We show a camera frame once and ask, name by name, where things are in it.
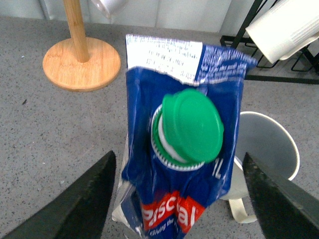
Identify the blue white milk carton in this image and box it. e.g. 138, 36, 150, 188
113, 34, 257, 239

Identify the cream ribbed hanging mug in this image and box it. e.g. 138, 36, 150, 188
246, 0, 319, 64

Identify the black wire mug rack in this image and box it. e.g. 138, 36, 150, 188
220, 0, 319, 73

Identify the grey pleated curtain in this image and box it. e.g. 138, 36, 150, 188
0, 0, 253, 35

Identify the cream mug grey inside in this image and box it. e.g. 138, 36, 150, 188
220, 111, 300, 224

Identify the white mug on tree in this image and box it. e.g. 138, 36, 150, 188
91, 0, 128, 18

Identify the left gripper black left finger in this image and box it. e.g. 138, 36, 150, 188
5, 151, 116, 239

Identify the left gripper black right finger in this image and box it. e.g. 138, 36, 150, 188
243, 153, 319, 239

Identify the wooden mug tree stand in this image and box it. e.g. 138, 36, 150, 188
42, 0, 121, 92

